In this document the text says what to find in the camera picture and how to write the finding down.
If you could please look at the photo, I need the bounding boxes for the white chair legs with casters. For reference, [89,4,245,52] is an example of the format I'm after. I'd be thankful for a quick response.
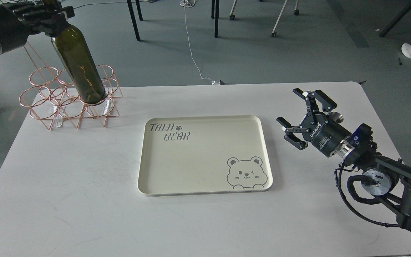
[229,0,300,38]

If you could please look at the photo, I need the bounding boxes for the black table legs left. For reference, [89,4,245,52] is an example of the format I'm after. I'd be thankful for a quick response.
[127,0,143,42]

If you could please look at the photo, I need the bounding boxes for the black table legs right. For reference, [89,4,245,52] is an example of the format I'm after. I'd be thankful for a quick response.
[379,0,411,37]

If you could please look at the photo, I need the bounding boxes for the cream bear tray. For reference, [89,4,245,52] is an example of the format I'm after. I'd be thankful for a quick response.
[137,115,273,196]

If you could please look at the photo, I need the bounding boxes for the white cable on floor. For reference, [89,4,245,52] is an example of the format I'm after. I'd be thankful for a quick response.
[179,0,221,85]

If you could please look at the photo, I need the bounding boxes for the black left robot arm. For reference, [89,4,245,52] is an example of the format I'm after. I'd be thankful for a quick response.
[0,0,75,55]

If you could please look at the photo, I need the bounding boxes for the copper wire wine rack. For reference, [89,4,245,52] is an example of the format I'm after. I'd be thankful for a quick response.
[19,43,123,130]

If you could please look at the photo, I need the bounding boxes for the steel jigger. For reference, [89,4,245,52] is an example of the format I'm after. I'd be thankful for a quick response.
[328,112,344,124]

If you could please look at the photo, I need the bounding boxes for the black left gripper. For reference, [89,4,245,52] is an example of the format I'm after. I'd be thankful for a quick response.
[0,0,75,54]

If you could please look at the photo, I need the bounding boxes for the black table legs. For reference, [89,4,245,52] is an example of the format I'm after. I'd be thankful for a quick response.
[379,0,411,37]
[127,0,143,42]
[210,0,220,39]

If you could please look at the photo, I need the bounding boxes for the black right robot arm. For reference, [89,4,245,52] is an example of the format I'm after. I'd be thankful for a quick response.
[277,88,411,232]

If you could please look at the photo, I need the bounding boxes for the dark green wine bottle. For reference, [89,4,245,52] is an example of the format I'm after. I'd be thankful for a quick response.
[51,21,107,105]

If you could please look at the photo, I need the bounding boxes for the black table legs middle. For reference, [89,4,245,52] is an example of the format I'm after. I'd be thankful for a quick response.
[210,0,220,39]

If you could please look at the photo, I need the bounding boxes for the black cables on floor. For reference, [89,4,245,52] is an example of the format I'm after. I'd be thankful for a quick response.
[0,0,127,66]

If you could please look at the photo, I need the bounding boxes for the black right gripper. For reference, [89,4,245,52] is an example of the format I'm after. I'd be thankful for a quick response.
[276,88,351,157]

